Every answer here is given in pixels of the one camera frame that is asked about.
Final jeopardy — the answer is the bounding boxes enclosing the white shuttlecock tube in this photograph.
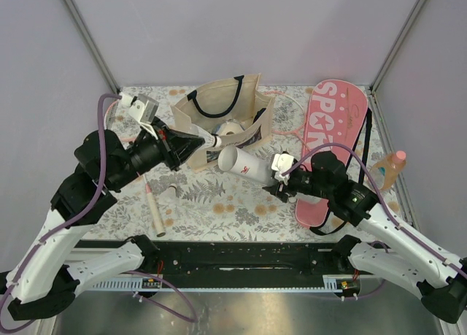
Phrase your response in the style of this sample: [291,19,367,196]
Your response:
[217,146,279,188]

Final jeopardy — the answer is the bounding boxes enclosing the beige canvas tote bag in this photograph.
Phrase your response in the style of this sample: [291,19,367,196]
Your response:
[171,74,275,172]

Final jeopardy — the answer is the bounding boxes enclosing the pink badminton racket left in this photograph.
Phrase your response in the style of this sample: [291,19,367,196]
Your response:
[104,101,166,237]

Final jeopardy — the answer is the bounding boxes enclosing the pink badminton racket right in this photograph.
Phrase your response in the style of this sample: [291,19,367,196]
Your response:
[257,91,311,159]

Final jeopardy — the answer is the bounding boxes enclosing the white tape roll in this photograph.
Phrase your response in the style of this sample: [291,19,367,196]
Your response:
[216,120,244,136]

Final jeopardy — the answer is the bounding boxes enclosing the white shuttlecock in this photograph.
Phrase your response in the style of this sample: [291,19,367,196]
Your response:
[190,124,222,149]
[156,183,177,204]

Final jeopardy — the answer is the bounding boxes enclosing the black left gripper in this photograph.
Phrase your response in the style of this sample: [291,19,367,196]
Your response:
[110,115,207,190]

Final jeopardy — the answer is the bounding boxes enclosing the pink racket cover bag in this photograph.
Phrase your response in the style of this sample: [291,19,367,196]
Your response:
[295,80,368,234]

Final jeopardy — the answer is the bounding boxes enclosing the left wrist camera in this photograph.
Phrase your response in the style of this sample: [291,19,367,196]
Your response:
[119,93,159,130]

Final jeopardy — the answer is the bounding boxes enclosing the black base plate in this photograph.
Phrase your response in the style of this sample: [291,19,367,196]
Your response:
[78,239,366,290]

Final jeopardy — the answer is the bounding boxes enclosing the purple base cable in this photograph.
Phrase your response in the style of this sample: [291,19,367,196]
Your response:
[133,271,201,321]

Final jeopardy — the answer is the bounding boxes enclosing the floral table mat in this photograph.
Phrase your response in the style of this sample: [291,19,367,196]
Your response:
[83,86,385,242]

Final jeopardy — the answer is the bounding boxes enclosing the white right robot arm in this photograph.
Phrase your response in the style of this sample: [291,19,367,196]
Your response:
[267,151,466,324]

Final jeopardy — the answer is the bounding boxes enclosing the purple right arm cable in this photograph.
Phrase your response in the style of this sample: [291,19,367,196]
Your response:
[284,143,467,274]

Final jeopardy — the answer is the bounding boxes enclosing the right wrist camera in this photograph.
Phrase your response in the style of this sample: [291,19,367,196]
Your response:
[271,153,296,183]

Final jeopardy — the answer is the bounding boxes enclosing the clear bottle pink cap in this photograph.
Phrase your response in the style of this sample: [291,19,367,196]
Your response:
[367,150,406,192]

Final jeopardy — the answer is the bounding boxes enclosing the pink badminton racket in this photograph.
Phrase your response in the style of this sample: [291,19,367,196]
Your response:
[104,101,166,237]
[257,91,311,159]

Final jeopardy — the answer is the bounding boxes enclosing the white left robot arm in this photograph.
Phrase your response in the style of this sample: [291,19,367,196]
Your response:
[1,126,205,321]

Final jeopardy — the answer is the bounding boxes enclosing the white slotted cable duct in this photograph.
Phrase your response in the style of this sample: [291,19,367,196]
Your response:
[88,275,162,292]

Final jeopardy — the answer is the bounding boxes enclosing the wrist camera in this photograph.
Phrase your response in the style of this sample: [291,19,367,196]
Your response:
[271,153,296,183]
[119,93,159,130]

